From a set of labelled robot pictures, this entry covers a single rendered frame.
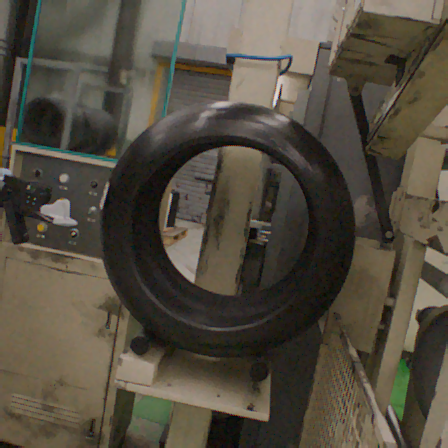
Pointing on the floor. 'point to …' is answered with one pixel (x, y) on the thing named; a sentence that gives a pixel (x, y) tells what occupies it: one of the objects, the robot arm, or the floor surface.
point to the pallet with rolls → (173, 222)
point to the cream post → (234, 188)
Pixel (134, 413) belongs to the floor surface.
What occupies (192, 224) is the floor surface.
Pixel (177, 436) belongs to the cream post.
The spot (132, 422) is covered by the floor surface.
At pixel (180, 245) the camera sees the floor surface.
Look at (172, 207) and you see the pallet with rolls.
